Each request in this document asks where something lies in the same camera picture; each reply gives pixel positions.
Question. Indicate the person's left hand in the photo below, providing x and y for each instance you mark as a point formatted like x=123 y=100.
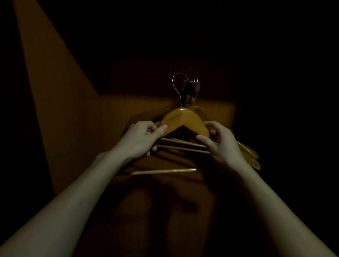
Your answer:
x=135 y=141

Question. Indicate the person's left thumb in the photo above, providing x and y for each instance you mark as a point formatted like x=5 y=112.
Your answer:
x=159 y=131

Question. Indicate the wooden hanger with metal hook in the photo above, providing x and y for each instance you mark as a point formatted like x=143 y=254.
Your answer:
x=164 y=171
x=185 y=117
x=247 y=151

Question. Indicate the person's right forearm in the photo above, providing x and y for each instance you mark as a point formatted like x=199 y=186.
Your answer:
x=275 y=209

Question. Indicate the brown wooden wardrobe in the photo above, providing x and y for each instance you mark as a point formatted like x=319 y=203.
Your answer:
x=66 y=111

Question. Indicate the person's left forearm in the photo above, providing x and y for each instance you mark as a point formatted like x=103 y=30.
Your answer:
x=66 y=203

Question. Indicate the person's right hand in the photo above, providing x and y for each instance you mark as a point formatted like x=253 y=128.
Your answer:
x=225 y=149

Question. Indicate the person's right thumb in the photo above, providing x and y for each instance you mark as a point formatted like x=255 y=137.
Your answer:
x=204 y=140

